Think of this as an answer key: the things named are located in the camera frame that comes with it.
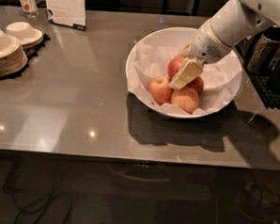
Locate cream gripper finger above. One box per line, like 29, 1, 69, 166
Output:
179, 42, 192, 57
170, 57, 204, 90

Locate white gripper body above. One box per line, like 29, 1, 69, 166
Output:
191, 19, 233, 64

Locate red apple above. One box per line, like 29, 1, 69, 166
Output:
148, 75, 173, 104
188, 76, 204, 94
167, 56, 185, 80

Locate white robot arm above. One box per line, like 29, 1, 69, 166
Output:
170, 0, 280, 90

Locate front yellow-red apple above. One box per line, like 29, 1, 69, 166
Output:
171, 87, 199, 114

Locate white bowl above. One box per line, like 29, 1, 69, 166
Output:
123, 24, 246, 122

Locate white paper liner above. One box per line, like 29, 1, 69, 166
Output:
126, 32, 241, 120

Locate dark glass jar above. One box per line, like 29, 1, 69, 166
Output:
247, 26, 280, 75

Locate black drip tray mat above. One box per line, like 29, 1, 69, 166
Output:
247, 72, 280, 110

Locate white menu sign card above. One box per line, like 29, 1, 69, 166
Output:
45, 0, 86, 31

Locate black rubber mat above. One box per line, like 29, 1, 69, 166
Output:
0, 34, 50, 80

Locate small stack paper bowls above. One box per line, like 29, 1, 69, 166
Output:
6, 22, 43, 49

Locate clear bottle with label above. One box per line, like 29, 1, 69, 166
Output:
19, 0, 39, 19

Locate large stack paper plates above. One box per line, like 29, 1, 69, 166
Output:
0, 30, 28, 77

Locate black floor cable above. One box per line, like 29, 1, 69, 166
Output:
1, 157, 75, 224

